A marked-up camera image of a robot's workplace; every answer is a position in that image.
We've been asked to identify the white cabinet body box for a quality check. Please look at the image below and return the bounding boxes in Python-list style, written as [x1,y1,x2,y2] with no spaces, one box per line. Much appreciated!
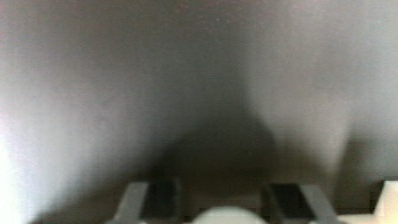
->
[0,0,398,224]

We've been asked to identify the white cabinet door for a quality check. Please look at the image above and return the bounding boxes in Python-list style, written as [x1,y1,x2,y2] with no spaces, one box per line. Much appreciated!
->
[192,206,267,224]

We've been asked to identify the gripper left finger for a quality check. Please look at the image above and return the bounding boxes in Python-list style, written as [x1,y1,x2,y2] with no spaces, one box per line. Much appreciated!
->
[116,181,182,224]

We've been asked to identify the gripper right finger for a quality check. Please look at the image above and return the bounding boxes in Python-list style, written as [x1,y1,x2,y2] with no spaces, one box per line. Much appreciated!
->
[261,183,341,224]

